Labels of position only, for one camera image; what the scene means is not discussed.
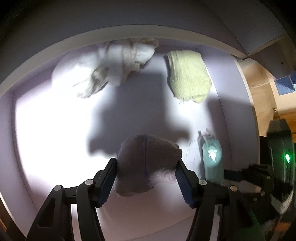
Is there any mint green cloth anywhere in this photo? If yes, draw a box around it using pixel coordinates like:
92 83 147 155
200 128 224 185

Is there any grey knitted sock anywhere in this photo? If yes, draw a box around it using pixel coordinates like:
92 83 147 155
115 134 182 197

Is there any light green knitted sock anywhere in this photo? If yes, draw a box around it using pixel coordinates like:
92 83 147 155
165 50 212 103

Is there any white cloth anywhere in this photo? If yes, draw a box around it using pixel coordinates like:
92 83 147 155
76 38 159 98

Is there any blue plaid mattress cover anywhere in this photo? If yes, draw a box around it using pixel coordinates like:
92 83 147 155
275 71 296 95

